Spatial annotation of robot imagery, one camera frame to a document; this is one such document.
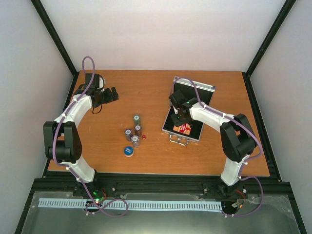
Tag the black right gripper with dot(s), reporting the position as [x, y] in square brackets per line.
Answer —
[176, 121]

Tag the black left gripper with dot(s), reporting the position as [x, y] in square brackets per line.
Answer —
[109, 97]

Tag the red playing card deck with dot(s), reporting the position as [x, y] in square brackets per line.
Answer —
[183, 129]

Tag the aluminium poker case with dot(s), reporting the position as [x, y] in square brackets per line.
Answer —
[184, 95]

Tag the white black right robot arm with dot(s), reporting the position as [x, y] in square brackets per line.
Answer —
[237, 137]

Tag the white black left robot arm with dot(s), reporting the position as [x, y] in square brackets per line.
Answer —
[61, 140]

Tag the green poker chip stack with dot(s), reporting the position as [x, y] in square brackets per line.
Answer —
[137, 119]

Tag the brown poker chip stack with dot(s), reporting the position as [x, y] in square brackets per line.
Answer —
[138, 130]

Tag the grey poker chip stack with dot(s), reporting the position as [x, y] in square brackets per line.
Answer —
[135, 141]

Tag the blue dealer button stack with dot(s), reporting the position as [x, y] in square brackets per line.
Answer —
[128, 151]

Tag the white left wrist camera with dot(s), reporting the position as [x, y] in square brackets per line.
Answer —
[102, 83]

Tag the light blue cable duct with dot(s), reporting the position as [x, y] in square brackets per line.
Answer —
[132, 205]

